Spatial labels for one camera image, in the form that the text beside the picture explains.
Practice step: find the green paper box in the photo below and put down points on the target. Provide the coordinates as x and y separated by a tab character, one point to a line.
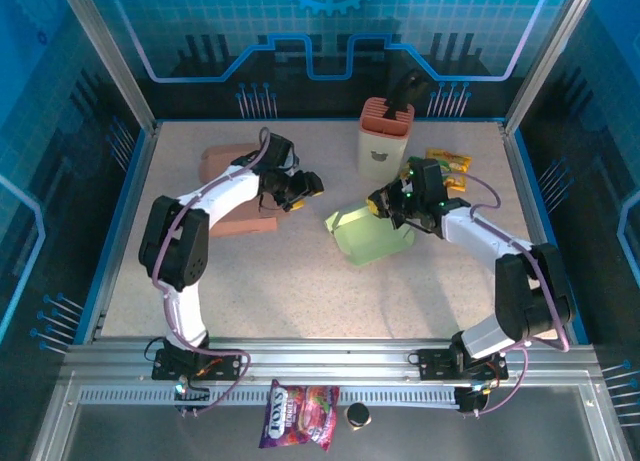
370	241

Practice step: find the pink paper box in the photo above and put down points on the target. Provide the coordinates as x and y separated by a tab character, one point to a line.
220	158

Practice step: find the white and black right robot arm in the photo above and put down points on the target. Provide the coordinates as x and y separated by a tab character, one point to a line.
525	291

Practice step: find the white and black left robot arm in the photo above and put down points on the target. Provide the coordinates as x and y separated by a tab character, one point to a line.
180	251

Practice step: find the yellow snack bag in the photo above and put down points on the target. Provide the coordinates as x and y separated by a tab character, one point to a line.
457	162

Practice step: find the cream knife block pink top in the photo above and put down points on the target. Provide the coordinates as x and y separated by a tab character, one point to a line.
382	151

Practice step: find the purple berries candy bag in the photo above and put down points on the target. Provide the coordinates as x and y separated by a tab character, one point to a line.
295	413

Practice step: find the aluminium front rail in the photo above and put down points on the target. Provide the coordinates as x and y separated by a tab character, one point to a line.
325	356

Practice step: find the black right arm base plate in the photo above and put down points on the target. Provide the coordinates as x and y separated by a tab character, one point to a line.
435	363

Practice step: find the aluminium frame post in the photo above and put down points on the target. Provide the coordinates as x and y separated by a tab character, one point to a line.
110	61
547	56

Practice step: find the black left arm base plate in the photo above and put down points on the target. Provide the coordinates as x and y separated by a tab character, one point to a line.
225	366

